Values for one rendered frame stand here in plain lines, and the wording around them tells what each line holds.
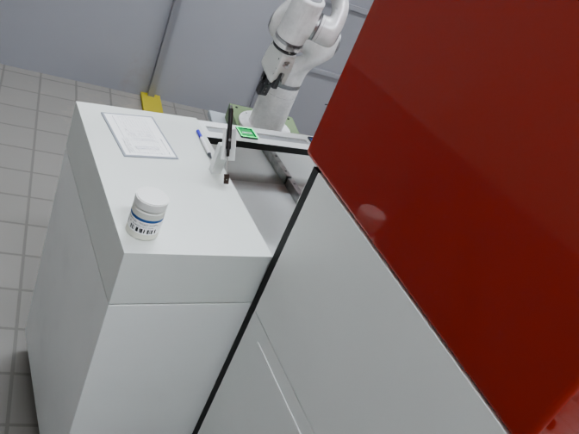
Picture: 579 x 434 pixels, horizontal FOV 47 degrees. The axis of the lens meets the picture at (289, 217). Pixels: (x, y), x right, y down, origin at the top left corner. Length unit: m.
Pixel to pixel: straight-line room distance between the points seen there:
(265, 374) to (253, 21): 2.95
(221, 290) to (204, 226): 0.15
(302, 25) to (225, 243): 0.64
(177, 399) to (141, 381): 0.15
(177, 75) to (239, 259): 2.86
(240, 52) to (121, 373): 2.91
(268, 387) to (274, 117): 1.01
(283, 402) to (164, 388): 0.39
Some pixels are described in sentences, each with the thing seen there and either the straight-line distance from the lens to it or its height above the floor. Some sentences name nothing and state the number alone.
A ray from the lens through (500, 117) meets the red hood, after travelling 1.03.
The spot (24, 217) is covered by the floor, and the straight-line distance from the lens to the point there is 3.02.
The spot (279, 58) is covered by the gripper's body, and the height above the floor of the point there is 1.24.
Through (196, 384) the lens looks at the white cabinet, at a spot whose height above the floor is 0.52.
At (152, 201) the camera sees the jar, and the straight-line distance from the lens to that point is 1.38.
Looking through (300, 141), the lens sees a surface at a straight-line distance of 2.12.
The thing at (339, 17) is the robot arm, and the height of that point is 1.40.
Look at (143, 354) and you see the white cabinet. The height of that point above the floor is 0.65.
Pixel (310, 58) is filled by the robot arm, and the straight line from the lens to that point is 2.14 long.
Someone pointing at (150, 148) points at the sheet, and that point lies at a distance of 1.75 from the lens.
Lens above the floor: 1.82
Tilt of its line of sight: 30 degrees down
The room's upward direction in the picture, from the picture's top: 24 degrees clockwise
